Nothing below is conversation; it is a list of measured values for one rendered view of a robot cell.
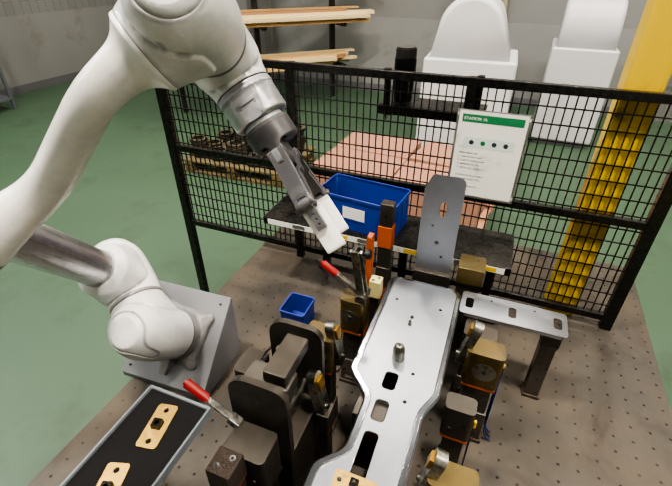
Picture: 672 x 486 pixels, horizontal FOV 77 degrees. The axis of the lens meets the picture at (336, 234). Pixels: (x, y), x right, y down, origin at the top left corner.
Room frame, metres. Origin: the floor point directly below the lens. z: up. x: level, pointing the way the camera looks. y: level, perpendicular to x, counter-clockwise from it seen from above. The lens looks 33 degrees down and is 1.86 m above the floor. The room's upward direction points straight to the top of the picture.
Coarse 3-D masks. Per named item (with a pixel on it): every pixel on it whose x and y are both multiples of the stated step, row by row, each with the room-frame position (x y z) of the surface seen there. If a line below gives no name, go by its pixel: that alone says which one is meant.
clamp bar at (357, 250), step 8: (360, 248) 0.93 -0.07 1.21; (352, 256) 0.91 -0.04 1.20; (360, 256) 0.91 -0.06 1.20; (368, 256) 0.90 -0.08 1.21; (352, 264) 0.91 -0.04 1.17; (360, 264) 0.90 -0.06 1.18; (360, 272) 0.90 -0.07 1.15; (360, 280) 0.90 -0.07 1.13; (360, 288) 0.90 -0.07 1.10; (368, 296) 0.92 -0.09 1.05
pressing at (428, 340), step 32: (416, 288) 1.02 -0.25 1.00; (448, 288) 1.02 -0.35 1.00; (384, 320) 0.88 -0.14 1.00; (416, 320) 0.88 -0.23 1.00; (448, 320) 0.88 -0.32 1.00; (384, 352) 0.76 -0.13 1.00; (416, 352) 0.76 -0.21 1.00; (448, 352) 0.76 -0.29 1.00; (416, 384) 0.66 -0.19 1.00; (416, 416) 0.58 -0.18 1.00; (352, 448) 0.50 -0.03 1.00; (384, 448) 0.50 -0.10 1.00; (320, 480) 0.44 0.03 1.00; (384, 480) 0.44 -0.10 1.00
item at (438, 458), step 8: (440, 448) 0.45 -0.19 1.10; (432, 456) 0.43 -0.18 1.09; (440, 456) 0.43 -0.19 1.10; (448, 456) 0.43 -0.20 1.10; (432, 464) 0.42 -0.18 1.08; (440, 464) 0.42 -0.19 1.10; (424, 472) 0.44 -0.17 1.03; (432, 472) 0.42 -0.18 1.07; (440, 472) 0.41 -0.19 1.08; (424, 480) 0.42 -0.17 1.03
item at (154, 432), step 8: (160, 408) 0.48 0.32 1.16; (168, 408) 0.48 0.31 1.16; (176, 408) 0.48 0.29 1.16; (152, 416) 0.47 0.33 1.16; (160, 416) 0.47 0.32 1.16; (168, 416) 0.47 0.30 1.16; (152, 424) 0.45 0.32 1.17; (160, 424) 0.45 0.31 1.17; (168, 424) 0.45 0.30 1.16; (144, 432) 0.44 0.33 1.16; (152, 432) 0.44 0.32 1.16; (160, 432) 0.44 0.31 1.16; (144, 440) 0.42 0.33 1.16; (152, 440) 0.42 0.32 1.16; (160, 440) 0.42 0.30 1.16; (152, 448) 0.41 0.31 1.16
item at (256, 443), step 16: (240, 432) 0.49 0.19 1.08; (256, 432) 0.49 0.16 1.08; (272, 432) 0.49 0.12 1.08; (240, 448) 0.46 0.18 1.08; (256, 448) 0.46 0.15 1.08; (272, 448) 0.46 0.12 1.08; (256, 464) 0.43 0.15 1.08; (272, 464) 0.45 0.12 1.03; (256, 480) 0.43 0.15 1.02; (272, 480) 0.44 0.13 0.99
